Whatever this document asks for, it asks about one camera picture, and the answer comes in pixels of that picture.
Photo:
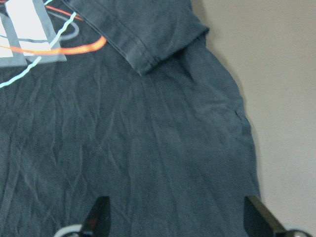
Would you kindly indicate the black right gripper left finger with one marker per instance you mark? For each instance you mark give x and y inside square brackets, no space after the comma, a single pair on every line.
[98,221]

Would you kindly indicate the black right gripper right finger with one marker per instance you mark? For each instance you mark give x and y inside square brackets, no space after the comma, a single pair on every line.
[258,221]

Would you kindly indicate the black printed t-shirt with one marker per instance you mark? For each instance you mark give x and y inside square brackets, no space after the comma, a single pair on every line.
[119,98]

